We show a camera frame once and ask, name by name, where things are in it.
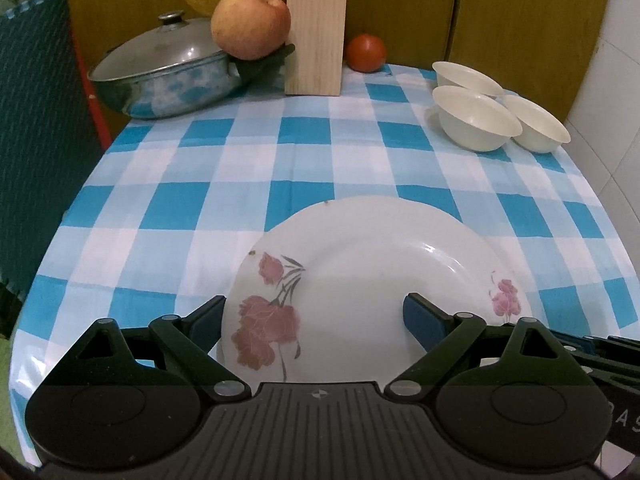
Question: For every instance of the wooden cabinet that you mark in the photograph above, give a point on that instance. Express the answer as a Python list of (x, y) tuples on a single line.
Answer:
[(400, 0)]

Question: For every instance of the steel cooking pot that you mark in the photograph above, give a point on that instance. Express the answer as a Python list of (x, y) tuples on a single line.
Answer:
[(170, 90)]

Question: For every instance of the apple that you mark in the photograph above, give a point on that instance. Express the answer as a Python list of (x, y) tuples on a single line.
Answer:
[(250, 22)]

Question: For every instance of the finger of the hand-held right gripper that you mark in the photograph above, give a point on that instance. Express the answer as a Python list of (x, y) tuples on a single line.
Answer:
[(620, 342), (615, 364)]

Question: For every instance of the glass pot lid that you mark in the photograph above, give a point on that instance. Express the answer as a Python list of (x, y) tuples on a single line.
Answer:
[(160, 50)]

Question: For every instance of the white plate with red flowers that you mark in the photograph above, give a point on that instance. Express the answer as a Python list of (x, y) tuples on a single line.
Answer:
[(360, 280)]

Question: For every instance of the teal foam mat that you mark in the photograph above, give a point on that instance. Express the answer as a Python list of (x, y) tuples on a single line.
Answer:
[(40, 150)]

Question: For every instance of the blue checkered tablecloth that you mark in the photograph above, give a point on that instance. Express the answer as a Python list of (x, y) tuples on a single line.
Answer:
[(240, 170)]

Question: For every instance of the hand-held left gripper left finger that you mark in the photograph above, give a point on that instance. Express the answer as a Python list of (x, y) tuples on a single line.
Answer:
[(206, 319)]

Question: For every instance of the cream bowl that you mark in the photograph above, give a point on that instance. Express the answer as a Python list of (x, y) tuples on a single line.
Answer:
[(537, 127), (465, 77), (475, 120)]

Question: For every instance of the wooden block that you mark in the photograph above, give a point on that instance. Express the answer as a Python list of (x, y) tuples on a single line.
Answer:
[(316, 30)]

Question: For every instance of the red tomato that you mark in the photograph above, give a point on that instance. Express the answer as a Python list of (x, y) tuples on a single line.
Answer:
[(366, 52)]

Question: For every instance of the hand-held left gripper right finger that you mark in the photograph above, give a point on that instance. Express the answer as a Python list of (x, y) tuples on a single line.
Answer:
[(425, 320)]

